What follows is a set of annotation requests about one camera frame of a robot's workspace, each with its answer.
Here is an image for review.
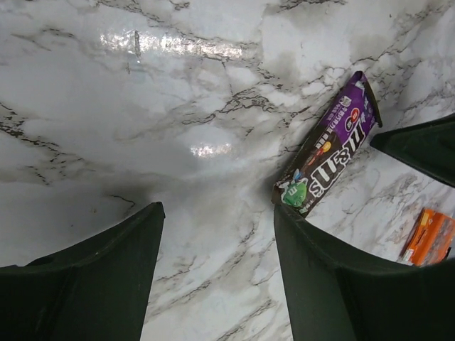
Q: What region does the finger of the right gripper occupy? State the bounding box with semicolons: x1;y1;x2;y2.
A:
370;114;455;187

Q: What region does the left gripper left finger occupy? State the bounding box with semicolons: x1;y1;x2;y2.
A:
1;202;165;340

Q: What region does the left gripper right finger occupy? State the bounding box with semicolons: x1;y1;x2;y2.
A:
274;205;454;340

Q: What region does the orange snack box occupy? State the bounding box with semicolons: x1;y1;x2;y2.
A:
400;208;454;266

